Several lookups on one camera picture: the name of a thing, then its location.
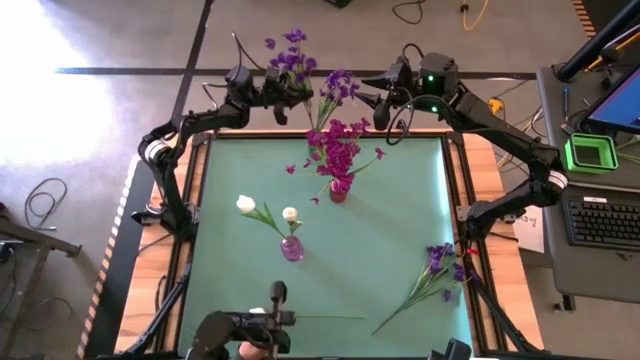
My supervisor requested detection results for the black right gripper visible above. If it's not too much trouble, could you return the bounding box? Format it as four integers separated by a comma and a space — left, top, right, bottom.
355, 54, 419, 133

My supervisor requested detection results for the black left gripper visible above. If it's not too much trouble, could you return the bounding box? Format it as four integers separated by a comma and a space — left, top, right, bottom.
251, 67, 315, 128

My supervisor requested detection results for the purple artificial flower bunch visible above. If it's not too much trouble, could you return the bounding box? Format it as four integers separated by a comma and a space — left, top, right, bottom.
370, 243, 482, 337
313, 68, 361, 132
263, 28, 320, 130

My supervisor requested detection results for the pink ribbed glass vase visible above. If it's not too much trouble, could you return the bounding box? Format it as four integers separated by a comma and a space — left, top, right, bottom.
280, 235, 305, 263

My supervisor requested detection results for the teal table mat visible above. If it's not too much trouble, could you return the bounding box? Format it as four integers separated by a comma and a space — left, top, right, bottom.
177, 138, 476, 359

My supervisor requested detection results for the green plastic bin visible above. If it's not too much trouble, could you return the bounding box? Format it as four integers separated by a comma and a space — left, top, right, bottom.
564, 132, 620, 175

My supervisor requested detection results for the white paper sheet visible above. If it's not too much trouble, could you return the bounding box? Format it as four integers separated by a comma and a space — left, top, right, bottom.
512, 212, 546, 255

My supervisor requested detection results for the black monitor pole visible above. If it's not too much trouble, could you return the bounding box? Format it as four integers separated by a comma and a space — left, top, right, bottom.
555, 0, 640, 84

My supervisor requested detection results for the black floor mat striped edge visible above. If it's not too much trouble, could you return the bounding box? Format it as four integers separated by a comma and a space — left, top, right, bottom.
571, 0, 600, 40
77, 153, 166, 360

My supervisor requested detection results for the computer monitor blue screen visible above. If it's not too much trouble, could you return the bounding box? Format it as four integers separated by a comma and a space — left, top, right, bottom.
585, 64, 640, 136

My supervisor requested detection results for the person's hand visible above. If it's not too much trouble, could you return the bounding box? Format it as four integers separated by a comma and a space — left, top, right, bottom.
238, 341, 271, 360

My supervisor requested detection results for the black keyboard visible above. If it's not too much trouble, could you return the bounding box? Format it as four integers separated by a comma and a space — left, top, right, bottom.
562, 197, 640, 252

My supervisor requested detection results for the grey computer desk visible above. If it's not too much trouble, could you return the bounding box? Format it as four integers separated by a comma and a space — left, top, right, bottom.
535, 63, 640, 306

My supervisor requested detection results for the grey metal stand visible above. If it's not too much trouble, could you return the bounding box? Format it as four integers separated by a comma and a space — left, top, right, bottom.
0, 199, 84, 359

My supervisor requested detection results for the black aluminium frame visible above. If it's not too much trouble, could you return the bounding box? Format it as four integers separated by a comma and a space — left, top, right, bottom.
94, 119, 551, 360

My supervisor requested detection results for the yellow floor cable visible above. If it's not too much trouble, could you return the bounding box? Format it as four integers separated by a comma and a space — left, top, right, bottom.
460, 0, 494, 32

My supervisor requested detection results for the yellow power cable with plug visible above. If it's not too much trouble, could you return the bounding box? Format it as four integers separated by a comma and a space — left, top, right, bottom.
487, 97, 507, 121

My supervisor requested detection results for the black floor cable loop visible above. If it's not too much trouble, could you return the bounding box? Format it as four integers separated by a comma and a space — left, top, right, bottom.
24, 177, 69, 231

